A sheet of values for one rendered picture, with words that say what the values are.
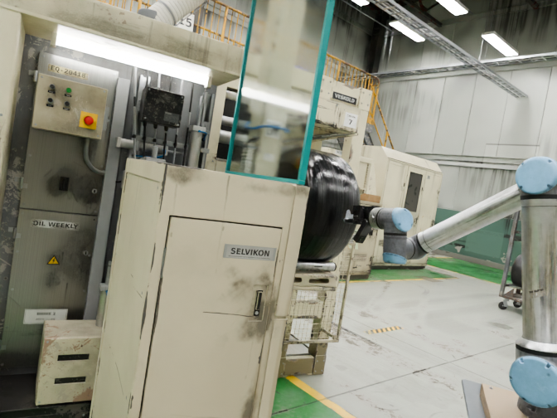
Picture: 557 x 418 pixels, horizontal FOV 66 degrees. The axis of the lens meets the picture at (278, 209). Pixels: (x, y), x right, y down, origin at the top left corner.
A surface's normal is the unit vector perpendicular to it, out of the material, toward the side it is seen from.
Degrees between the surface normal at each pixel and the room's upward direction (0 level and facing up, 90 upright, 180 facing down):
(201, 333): 90
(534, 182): 85
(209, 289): 90
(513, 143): 90
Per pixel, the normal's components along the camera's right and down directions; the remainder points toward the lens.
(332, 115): 0.47, 0.12
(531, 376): -0.72, 0.05
